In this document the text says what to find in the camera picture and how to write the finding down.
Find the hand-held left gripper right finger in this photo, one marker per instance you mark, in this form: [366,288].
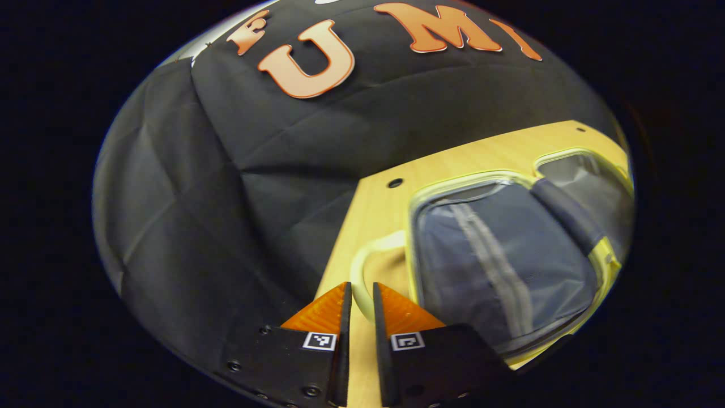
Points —
[382,362]

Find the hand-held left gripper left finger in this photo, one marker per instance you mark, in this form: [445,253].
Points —
[344,362]

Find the pale yellow suitcase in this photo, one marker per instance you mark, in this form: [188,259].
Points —
[498,255]

